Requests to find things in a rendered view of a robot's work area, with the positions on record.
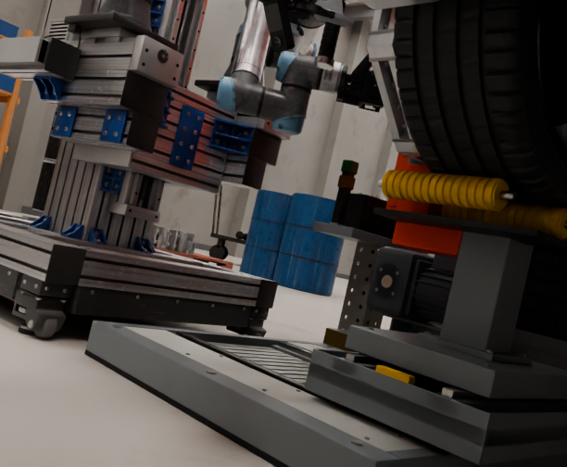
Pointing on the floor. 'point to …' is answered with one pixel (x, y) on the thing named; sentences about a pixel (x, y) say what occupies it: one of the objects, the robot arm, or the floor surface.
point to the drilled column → (359, 315)
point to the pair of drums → (292, 242)
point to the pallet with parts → (181, 245)
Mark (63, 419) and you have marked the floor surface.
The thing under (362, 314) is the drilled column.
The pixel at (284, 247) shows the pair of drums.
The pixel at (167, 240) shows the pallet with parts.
